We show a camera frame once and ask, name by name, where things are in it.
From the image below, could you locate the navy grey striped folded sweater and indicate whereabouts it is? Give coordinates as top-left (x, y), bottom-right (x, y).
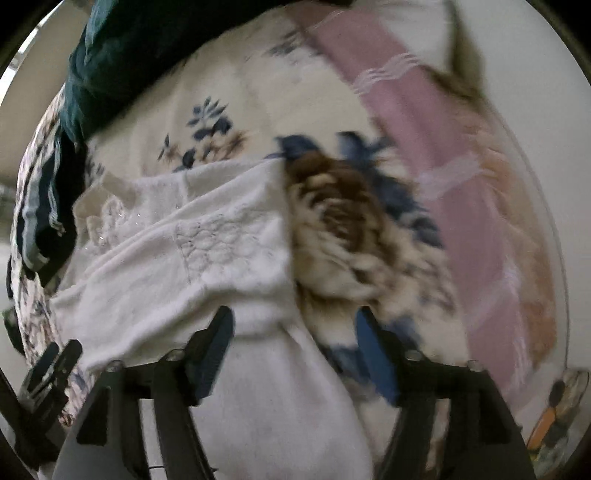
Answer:
top-left (16, 128), bottom-right (87, 286)

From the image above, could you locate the dark teal garment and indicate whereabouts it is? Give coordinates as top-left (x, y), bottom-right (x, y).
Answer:
top-left (59, 0), bottom-right (352, 144)

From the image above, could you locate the white knit sweater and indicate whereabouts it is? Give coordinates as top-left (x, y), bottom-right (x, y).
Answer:
top-left (50, 160), bottom-right (373, 479)

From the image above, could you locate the floral fleece blanket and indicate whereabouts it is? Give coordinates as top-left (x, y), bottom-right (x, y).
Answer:
top-left (8, 4), bottom-right (477, 462)

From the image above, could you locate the orange handled tool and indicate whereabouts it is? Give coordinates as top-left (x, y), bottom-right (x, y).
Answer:
top-left (527, 380), bottom-right (566, 452)

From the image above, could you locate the pink striped bed sheet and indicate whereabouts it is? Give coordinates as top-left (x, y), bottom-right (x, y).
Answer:
top-left (290, 1), bottom-right (557, 399)

